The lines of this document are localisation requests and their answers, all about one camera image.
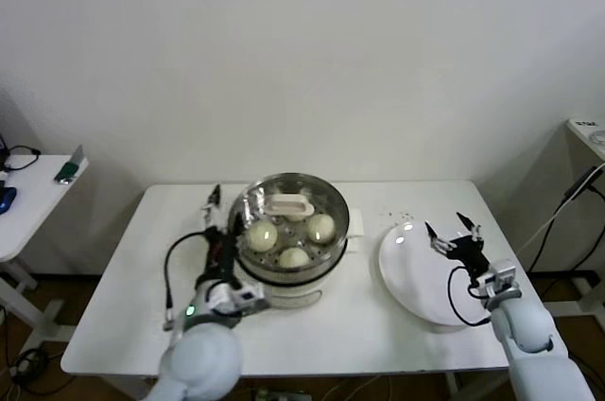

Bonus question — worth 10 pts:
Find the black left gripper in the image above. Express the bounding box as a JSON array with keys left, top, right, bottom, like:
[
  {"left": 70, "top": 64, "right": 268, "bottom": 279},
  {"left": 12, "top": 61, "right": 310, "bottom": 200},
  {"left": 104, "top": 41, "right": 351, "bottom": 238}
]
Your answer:
[{"left": 200, "top": 183, "right": 245, "bottom": 287}]

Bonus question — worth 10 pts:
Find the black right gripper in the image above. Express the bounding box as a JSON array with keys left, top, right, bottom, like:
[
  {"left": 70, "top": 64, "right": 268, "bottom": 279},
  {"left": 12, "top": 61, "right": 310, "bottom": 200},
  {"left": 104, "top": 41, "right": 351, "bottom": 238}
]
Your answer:
[{"left": 423, "top": 211, "right": 492, "bottom": 277}]

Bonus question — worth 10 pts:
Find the glass lid with white handle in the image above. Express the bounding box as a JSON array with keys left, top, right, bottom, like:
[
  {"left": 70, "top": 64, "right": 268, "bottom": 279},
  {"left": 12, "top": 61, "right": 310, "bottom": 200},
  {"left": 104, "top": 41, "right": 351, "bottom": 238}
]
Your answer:
[{"left": 229, "top": 173, "right": 351, "bottom": 270}]

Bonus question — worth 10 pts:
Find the stainless steel steamer basket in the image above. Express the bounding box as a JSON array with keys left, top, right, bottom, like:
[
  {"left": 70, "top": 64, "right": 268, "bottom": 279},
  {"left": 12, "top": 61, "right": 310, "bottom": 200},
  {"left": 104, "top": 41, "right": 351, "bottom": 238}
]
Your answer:
[{"left": 215, "top": 172, "right": 368, "bottom": 279}]

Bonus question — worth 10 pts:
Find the white round plate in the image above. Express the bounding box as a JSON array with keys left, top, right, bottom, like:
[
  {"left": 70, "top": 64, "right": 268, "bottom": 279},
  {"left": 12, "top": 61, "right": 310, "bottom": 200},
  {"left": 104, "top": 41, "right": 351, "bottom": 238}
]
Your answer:
[{"left": 377, "top": 221, "right": 497, "bottom": 327}]

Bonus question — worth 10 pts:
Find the white electric cooker base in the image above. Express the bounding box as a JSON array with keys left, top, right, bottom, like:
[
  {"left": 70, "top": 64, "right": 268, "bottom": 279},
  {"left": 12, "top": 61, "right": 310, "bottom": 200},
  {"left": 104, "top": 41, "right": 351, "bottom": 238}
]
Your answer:
[{"left": 231, "top": 230, "right": 368, "bottom": 311}]

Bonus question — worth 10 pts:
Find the black plug adapter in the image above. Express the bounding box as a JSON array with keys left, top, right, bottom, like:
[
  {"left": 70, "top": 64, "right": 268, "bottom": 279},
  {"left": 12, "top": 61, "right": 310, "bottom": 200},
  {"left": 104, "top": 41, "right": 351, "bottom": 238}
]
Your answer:
[{"left": 564, "top": 166, "right": 597, "bottom": 201}]

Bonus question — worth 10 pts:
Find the white shelf table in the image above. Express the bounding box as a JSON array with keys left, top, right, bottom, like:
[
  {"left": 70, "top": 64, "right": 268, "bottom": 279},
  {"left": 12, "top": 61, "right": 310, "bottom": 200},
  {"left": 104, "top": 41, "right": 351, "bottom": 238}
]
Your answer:
[{"left": 564, "top": 117, "right": 605, "bottom": 161}]

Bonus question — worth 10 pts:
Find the white side table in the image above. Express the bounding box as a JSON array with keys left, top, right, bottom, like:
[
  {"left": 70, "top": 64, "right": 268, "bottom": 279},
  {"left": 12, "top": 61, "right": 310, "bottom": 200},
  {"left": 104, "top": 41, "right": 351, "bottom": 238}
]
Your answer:
[{"left": 0, "top": 153, "right": 91, "bottom": 350}]

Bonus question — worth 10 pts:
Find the gray power strip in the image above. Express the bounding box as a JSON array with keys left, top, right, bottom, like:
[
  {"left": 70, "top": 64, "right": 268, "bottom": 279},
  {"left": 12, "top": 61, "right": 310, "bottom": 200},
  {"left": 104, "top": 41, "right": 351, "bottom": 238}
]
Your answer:
[{"left": 252, "top": 386, "right": 313, "bottom": 401}]

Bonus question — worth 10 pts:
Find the blue handheld device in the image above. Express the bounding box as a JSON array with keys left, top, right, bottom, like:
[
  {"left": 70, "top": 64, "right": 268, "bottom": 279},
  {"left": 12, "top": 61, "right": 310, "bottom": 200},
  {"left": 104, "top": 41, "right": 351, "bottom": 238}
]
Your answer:
[{"left": 0, "top": 185, "right": 19, "bottom": 213}]

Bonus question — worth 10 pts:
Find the white floor power strip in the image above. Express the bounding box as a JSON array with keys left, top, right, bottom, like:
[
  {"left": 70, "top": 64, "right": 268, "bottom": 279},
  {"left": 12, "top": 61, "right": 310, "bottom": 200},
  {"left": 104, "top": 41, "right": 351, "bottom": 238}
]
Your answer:
[{"left": 11, "top": 356, "right": 37, "bottom": 376}]

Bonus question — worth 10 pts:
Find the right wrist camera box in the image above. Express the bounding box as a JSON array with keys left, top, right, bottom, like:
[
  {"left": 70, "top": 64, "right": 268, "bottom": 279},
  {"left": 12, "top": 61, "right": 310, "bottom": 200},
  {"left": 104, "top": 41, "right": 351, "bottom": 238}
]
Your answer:
[{"left": 475, "top": 257, "right": 521, "bottom": 301}]

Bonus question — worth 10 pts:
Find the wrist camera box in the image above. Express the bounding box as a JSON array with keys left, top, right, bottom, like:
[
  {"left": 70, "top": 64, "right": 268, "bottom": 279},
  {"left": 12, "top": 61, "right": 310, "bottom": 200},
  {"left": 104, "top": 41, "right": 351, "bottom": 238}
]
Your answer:
[
  {"left": 475, "top": 257, "right": 521, "bottom": 301},
  {"left": 210, "top": 280, "right": 268, "bottom": 315}
]

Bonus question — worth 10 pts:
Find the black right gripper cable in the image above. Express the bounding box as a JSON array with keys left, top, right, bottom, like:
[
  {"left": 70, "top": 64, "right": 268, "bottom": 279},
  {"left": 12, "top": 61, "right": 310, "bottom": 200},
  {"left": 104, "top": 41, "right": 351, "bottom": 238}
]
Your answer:
[{"left": 446, "top": 266, "right": 495, "bottom": 327}]

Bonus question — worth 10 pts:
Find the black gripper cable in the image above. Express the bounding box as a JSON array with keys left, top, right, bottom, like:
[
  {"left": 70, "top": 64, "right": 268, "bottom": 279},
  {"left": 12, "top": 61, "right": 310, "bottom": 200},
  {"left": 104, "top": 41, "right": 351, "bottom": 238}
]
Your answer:
[
  {"left": 446, "top": 266, "right": 495, "bottom": 327},
  {"left": 163, "top": 230, "right": 212, "bottom": 331}
]

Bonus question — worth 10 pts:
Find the white wall cable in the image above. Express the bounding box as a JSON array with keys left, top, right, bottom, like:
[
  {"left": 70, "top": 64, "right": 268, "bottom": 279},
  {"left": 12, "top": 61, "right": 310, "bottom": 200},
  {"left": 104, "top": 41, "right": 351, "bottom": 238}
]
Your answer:
[{"left": 517, "top": 192, "right": 596, "bottom": 255}]

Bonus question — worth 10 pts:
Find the black wall cable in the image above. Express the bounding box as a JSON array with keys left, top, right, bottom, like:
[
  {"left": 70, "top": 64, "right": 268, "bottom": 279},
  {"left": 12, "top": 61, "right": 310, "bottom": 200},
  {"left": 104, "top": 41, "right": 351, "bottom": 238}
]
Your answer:
[{"left": 527, "top": 173, "right": 605, "bottom": 274}]

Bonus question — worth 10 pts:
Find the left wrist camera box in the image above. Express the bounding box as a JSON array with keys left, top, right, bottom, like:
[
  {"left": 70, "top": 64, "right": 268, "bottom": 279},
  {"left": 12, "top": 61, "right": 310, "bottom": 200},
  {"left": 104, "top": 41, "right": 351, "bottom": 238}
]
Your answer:
[{"left": 210, "top": 280, "right": 268, "bottom": 315}]

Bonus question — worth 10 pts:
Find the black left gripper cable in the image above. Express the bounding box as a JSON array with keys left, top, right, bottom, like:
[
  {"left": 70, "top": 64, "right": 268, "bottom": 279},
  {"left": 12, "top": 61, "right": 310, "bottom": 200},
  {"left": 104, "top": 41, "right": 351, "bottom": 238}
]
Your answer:
[{"left": 163, "top": 230, "right": 212, "bottom": 331}]

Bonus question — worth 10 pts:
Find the black laptop cable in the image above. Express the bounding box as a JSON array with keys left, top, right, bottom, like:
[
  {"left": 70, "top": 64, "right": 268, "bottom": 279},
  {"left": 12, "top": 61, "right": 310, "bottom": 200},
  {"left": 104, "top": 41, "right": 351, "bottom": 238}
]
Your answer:
[{"left": 3, "top": 144, "right": 43, "bottom": 173}]

